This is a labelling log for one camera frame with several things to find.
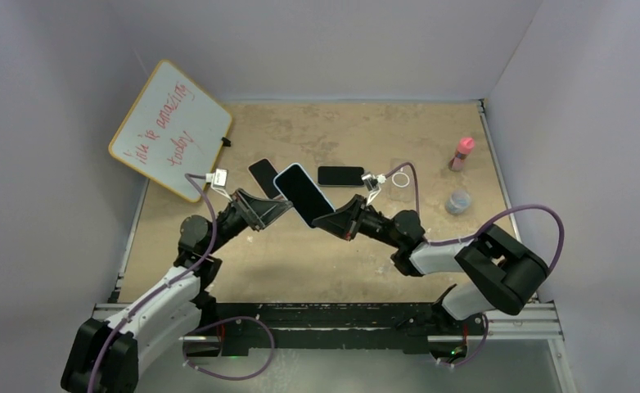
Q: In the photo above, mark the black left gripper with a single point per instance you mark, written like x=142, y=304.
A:
x=270, y=210

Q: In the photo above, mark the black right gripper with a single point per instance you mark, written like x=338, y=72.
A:
x=343, y=223

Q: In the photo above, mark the light blue phone case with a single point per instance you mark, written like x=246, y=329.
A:
x=276, y=182

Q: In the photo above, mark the black screen smartphone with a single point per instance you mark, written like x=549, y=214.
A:
x=340, y=176

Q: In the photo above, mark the clear phone case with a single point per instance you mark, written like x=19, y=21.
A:
x=400, y=185

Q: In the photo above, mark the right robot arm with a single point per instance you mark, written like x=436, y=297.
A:
x=503, y=273

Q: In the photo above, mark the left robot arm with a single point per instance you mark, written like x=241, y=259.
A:
x=110, y=355

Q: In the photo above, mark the pink cased smartphone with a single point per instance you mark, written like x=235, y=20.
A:
x=263, y=172

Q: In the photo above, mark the clear plastic cup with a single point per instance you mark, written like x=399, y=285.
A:
x=458, y=202

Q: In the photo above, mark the whiteboard with red writing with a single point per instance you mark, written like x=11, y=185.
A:
x=174, y=128

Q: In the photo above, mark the pink capped bottle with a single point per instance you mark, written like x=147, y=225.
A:
x=462, y=151

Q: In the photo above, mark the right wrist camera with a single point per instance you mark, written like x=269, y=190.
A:
x=373, y=184

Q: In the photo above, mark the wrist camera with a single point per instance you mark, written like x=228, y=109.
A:
x=217, y=181
x=373, y=184

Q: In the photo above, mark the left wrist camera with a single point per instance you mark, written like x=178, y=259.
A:
x=217, y=181

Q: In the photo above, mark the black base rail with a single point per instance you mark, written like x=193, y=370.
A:
x=413, y=328

